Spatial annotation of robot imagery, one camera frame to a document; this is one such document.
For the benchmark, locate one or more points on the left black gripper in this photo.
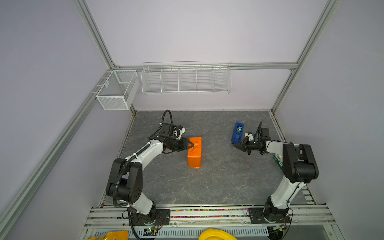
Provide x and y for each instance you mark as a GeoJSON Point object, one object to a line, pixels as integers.
{"type": "Point", "coordinates": [184, 144]}

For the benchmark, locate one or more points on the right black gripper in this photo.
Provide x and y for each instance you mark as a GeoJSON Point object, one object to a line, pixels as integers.
{"type": "Point", "coordinates": [243, 145]}

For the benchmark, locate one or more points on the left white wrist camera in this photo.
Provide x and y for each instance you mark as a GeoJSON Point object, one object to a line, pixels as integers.
{"type": "Point", "coordinates": [178, 132]}

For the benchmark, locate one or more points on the blue tape dispenser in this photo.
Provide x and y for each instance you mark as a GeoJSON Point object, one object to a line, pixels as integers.
{"type": "Point", "coordinates": [237, 133]}

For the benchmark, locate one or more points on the long white wire basket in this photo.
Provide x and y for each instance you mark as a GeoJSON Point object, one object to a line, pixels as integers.
{"type": "Point", "coordinates": [186, 77]}

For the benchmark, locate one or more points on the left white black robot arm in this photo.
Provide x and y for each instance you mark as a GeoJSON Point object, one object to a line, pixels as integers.
{"type": "Point", "coordinates": [125, 182]}

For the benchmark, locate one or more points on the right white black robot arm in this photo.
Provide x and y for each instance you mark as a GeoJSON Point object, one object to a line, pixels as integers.
{"type": "Point", "coordinates": [298, 165]}

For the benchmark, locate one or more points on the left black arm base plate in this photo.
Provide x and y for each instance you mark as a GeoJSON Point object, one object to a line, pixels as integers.
{"type": "Point", "coordinates": [158, 217]}

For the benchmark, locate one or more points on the colourful tissue box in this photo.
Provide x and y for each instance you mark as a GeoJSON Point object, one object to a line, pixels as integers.
{"type": "Point", "coordinates": [279, 160]}

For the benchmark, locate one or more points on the yellow plastic bag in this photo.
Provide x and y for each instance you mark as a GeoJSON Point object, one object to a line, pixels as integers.
{"type": "Point", "coordinates": [120, 235]}

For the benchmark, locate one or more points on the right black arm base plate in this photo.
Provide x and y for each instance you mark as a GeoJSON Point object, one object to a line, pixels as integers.
{"type": "Point", "coordinates": [274, 216]}

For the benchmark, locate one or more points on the yellow hard hat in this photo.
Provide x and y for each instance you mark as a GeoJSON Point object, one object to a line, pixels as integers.
{"type": "Point", "coordinates": [214, 234]}

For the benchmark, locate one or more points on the white mesh square basket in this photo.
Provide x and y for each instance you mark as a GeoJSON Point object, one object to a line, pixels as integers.
{"type": "Point", "coordinates": [119, 90]}

